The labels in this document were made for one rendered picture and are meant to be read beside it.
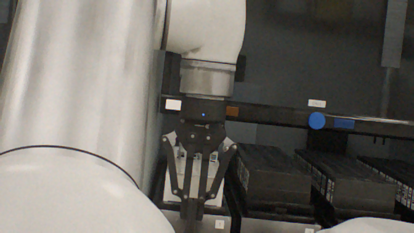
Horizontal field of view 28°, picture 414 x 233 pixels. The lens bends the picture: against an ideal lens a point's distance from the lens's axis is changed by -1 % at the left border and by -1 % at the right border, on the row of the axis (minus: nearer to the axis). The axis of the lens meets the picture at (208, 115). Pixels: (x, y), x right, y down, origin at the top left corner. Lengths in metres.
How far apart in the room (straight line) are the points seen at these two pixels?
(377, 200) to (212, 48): 0.42
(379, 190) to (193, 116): 0.38
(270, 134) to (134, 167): 1.76
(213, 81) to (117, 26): 0.78
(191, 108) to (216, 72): 0.07
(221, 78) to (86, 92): 0.84
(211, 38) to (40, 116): 0.84
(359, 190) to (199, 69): 0.38
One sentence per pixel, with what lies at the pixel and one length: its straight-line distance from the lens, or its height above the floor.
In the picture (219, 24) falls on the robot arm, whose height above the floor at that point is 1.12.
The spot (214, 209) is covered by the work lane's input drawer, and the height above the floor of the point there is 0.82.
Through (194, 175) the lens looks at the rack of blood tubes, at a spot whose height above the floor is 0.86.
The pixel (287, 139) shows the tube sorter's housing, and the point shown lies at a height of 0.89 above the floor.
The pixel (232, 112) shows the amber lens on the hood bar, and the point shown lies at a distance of 1.46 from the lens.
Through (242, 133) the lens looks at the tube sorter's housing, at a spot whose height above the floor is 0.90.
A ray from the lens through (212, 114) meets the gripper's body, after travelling 1.33.
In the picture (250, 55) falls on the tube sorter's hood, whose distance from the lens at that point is 1.47.
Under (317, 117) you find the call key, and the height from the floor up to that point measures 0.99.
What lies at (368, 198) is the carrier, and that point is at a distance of 1.52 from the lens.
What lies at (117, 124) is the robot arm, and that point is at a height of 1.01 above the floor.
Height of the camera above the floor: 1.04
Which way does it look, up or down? 3 degrees down
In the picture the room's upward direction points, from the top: 6 degrees clockwise
